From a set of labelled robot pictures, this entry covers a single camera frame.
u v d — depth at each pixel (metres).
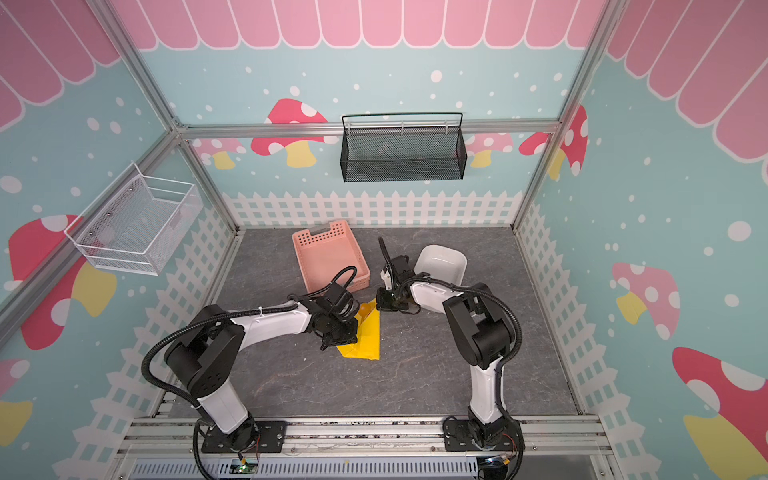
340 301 0.76
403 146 0.94
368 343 0.90
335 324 0.78
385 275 0.92
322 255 1.11
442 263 1.08
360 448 0.74
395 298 0.76
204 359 0.47
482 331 0.51
